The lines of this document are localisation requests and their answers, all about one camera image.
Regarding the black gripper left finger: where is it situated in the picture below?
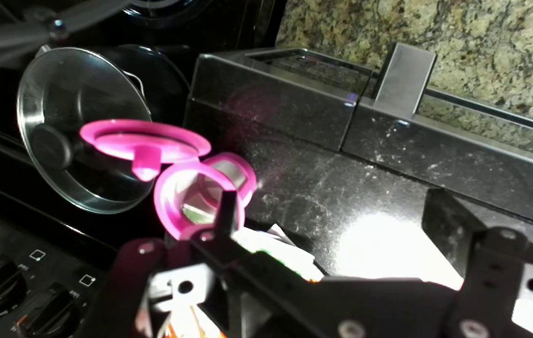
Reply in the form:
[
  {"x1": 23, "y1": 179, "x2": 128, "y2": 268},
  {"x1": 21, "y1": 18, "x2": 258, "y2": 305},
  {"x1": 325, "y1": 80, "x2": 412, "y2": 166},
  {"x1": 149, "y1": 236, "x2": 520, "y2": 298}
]
[{"x1": 79, "y1": 187, "x2": 245, "y2": 338}]

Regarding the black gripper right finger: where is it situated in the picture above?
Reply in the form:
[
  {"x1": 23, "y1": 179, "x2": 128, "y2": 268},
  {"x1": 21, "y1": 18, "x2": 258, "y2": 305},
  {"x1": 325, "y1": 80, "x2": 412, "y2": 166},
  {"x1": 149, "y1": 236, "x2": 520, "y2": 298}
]
[{"x1": 421, "y1": 185, "x2": 530, "y2": 338}]

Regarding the pink reusable coffee pod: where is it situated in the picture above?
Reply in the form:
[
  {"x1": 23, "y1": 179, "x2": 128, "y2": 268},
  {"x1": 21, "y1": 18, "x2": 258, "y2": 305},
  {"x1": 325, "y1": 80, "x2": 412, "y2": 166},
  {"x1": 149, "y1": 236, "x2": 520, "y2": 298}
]
[{"x1": 79, "y1": 116, "x2": 262, "y2": 243}]

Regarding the black stainless microwave oven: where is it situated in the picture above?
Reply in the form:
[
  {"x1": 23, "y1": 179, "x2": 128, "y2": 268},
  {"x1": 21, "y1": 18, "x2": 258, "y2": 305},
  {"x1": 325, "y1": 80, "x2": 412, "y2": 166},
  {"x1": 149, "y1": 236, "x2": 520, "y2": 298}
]
[{"x1": 181, "y1": 44, "x2": 533, "y2": 338}]

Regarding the orange packet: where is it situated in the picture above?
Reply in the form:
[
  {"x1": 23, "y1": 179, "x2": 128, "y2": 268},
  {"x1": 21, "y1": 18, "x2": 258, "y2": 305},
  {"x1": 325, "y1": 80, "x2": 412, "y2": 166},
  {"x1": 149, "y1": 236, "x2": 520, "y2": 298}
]
[{"x1": 153, "y1": 305, "x2": 218, "y2": 338}]

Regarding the black electric stove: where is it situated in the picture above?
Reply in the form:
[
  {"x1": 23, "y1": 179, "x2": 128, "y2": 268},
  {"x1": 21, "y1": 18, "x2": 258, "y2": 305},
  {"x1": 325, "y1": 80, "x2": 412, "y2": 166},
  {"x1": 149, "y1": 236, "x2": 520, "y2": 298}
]
[{"x1": 0, "y1": 0, "x2": 290, "y2": 338}]

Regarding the white paper sheet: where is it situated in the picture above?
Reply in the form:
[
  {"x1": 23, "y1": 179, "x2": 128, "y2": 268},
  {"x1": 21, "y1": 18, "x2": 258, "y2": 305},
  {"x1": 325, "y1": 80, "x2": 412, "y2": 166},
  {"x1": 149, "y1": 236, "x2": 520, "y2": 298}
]
[{"x1": 231, "y1": 221, "x2": 329, "y2": 283}]

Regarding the glass pot lid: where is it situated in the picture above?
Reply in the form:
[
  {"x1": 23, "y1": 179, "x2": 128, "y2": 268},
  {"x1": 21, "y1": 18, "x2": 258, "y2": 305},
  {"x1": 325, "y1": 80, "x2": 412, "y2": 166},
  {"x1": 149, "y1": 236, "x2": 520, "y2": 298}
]
[{"x1": 16, "y1": 42, "x2": 156, "y2": 215}]

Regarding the grey metal bracket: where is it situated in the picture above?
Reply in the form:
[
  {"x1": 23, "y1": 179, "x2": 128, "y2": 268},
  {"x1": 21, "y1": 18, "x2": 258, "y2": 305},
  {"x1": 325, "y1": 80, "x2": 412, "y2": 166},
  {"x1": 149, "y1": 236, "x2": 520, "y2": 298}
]
[{"x1": 372, "y1": 40, "x2": 440, "y2": 121}]

